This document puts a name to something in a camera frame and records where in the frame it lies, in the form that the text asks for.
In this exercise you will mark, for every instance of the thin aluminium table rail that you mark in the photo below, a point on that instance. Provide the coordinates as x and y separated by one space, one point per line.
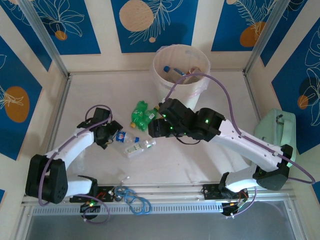
112 72

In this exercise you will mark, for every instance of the mint green case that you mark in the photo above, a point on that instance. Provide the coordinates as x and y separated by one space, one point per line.
287 130

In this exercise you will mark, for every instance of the aluminium table side rail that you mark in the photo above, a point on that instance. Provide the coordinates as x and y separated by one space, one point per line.
252 92
60 110

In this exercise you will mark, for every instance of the white ribbed plastic bin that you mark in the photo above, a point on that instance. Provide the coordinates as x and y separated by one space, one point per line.
162 85

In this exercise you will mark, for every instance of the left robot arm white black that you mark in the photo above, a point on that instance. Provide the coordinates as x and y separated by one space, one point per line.
72 147

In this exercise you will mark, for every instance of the crushed green plastic bottle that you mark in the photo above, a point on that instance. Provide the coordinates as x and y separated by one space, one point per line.
138 115

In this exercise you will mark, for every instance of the long aluminium table rail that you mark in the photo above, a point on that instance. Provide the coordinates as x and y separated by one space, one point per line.
170 191

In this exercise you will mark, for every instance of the brown coffee drink bottle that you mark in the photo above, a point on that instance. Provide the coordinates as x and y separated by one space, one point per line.
192 70

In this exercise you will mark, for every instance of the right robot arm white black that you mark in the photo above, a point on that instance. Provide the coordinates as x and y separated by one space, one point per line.
250 147

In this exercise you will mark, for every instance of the clear bottle green label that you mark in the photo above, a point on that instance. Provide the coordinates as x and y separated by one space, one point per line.
137 148

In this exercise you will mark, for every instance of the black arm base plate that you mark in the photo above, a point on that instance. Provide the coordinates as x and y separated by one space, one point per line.
75 199
210 192

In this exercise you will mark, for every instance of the clear Pepsi label bottle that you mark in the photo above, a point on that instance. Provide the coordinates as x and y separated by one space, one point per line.
125 137

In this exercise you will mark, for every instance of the Fiji water bottle blue cap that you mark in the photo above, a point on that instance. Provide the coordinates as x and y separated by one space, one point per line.
175 71

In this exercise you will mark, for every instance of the aluminium frame post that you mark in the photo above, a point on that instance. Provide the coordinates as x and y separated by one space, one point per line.
42 32
269 32

